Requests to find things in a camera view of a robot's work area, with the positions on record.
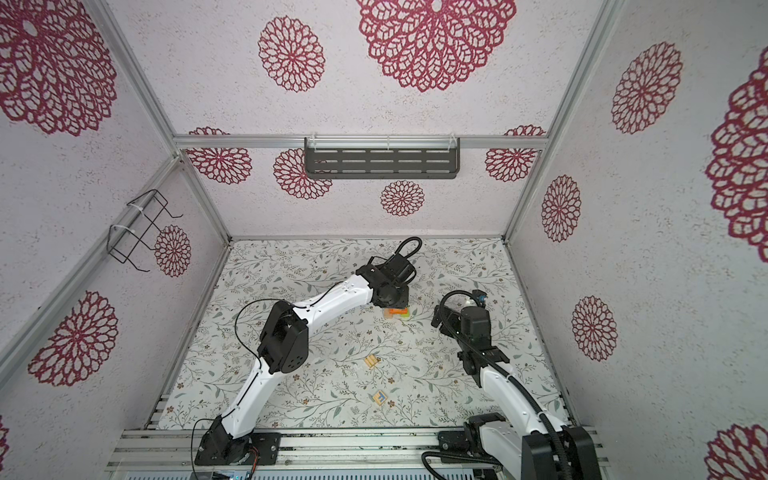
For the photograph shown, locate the striped wooden cube block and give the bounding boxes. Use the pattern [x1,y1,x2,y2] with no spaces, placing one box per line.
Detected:
[364,354,380,368]

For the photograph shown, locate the blue picture cube block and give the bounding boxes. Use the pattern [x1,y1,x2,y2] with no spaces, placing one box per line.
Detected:
[371,390,387,406]

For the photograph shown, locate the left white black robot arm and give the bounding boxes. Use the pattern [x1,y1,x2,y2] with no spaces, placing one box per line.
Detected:
[192,252,416,467]

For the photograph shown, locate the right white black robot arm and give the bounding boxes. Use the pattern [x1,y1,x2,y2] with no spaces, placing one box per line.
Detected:
[432,304,602,479]

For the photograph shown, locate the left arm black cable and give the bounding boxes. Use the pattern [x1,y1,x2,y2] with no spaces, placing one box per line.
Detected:
[190,236,424,466]

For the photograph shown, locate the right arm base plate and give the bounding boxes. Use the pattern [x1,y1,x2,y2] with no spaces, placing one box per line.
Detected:
[437,430,477,457]

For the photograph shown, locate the grey metal wall shelf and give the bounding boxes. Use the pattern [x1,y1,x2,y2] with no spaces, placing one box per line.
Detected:
[304,137,461,180]

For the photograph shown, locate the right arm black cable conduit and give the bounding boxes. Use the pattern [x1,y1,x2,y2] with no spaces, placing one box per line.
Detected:
[419,289,574,480]

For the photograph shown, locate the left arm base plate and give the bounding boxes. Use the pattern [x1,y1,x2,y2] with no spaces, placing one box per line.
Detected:
[193,433,282,466]

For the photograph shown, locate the black wire wall rack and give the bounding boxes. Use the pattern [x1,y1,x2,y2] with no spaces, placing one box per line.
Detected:
[105,189,183,273]

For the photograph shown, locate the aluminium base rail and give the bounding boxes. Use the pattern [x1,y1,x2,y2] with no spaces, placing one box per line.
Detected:
[102,394,464,479]

